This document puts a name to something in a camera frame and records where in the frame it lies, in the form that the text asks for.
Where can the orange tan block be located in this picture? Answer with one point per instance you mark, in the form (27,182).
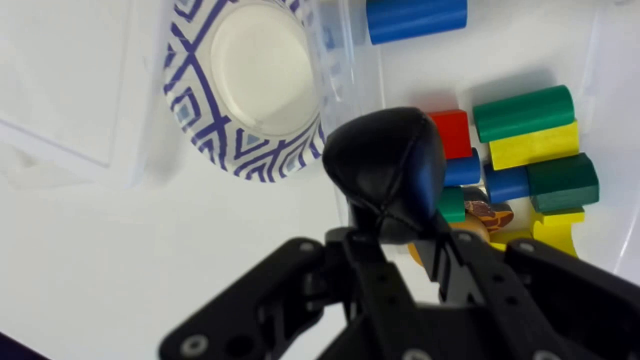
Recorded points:
(471,227)

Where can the large blue cylinder block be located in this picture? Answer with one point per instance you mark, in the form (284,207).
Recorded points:
(416,18)

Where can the brown patterned piece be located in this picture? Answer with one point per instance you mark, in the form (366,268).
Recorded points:
(491,213)

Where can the black rounded object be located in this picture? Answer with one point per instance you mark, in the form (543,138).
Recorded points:
(387,160)

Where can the blue patterned paper bowl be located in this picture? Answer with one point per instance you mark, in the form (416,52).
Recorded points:
(260,67)

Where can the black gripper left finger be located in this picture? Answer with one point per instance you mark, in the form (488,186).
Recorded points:
(280,300)

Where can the yellow rectangular block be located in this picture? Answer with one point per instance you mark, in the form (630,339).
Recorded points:
(533,147)

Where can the small green block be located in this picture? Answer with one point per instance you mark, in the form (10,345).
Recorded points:
(452,205)

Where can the light green cylinder block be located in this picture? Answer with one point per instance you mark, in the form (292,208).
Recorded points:
(522,112)

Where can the dark green block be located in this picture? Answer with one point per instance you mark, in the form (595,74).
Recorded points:
(563,182)

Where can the medium blue cylinder block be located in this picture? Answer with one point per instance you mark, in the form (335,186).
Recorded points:
(507,184)

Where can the clear plastic box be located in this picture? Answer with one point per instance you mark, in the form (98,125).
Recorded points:
(412,73)

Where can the yellow arch block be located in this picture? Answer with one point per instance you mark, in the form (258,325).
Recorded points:
(557,230)

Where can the red cube block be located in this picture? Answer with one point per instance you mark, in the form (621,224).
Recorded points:
(452,132)

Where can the small blue block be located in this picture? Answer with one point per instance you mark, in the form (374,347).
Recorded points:
(463,170)

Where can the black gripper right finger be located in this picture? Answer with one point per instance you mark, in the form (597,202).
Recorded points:
(560,306)

